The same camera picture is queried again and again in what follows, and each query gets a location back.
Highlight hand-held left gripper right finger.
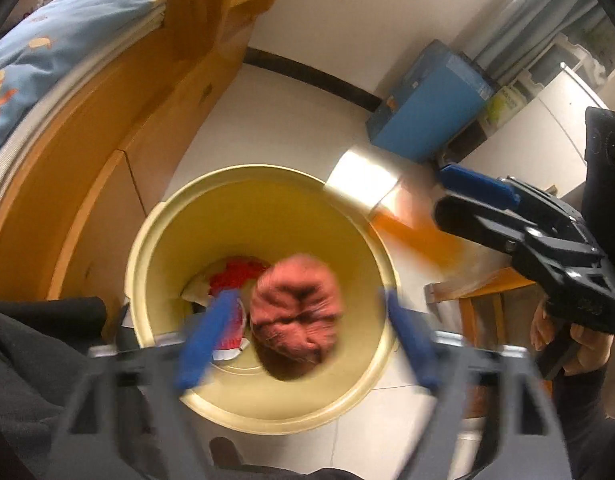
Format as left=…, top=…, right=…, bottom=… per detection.
left=385, top=290, right=573, bottom=480

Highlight yellow trash bin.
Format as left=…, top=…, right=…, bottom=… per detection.
left=124, top=163, right=399, bottom=436

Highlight wooden bunk bed frame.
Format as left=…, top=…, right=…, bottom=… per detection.
left=0, top=0, right=293, bottom=306

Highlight pink cloth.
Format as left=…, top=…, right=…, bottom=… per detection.
left=250, top=255, right=344, bottom=381

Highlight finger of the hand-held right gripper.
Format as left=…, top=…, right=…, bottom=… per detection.
left=433, top=194, right=535, bottom=263
left=439, top=164, right=581, bottom=223

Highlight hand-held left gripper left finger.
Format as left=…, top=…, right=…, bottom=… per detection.
left=52, top=290, right=240, bottom=480

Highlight person's right hand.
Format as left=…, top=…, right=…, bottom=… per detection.
left=530, top=300, right=615, bottom=377

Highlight grey curtain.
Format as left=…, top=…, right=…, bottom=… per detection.
left=475, top=0, right=608, bottom=81

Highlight white cabinet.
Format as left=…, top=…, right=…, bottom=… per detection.
left=487, top=35, right=615, bottom=201

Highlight red white plastic wrapper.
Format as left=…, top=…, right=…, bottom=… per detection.
left=180, top=256, right=270, bottom=363

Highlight person's dark pants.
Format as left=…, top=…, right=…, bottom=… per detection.
left=0, top=297, right=348, bottom=480

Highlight wooden stool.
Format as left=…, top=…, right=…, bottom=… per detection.
left=425, top=266, right=553, bottom=421

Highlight white orange packet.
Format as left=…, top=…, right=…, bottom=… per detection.
left=323, top=149, right=468, bottom=273

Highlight person's right forearm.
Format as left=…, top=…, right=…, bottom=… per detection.
left=551, top=366, right=609, bottom=480

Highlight green white box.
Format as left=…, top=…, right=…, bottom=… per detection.
left=480, top=85, right=531, bottom=136

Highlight blue cardboard box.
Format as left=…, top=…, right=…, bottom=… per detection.
left=366, top=40, right=498, bottom=163

